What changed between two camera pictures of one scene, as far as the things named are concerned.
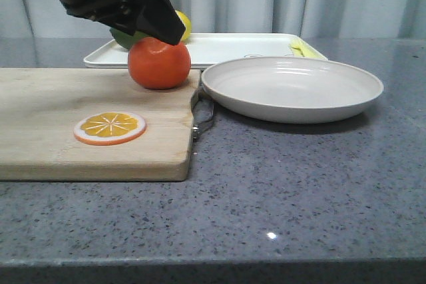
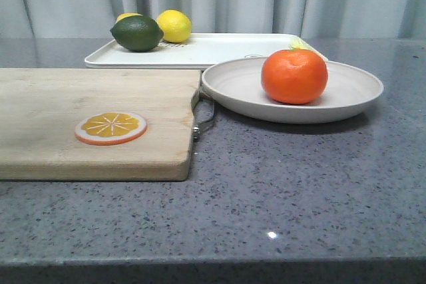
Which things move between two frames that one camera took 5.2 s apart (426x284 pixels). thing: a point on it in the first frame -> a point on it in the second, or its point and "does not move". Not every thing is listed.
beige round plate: [289, 90] does not move
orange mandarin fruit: [157, 64] -> [295, 76]
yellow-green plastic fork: [299, 48] does not move
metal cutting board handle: [198, 94] does not move
